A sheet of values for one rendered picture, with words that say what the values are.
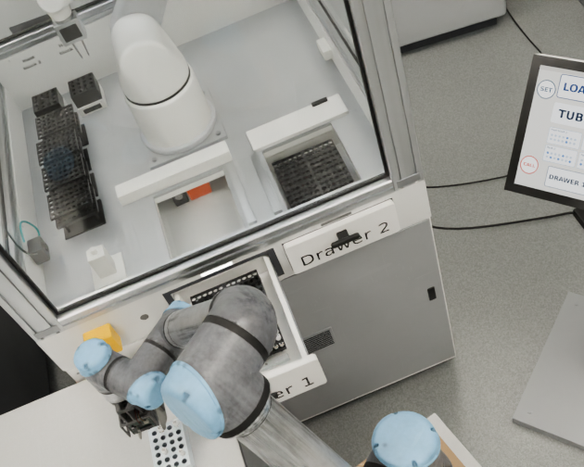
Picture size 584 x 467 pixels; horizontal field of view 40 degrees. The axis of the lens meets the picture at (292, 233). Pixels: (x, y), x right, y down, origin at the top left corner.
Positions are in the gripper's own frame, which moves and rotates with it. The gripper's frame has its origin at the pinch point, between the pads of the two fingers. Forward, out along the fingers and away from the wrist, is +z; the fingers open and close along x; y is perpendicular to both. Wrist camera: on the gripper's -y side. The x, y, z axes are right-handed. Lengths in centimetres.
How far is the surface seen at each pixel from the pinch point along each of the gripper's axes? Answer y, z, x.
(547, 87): -24, -31, 109
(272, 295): -21.4, 0.1, 35.0
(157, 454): 5.9, 4.7, -2.2
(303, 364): 6.1, -9.0, 37.3
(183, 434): 3.6, 4.2, 4.8
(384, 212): -27, -7, 68
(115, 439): -3.7, 7.7, -12.6
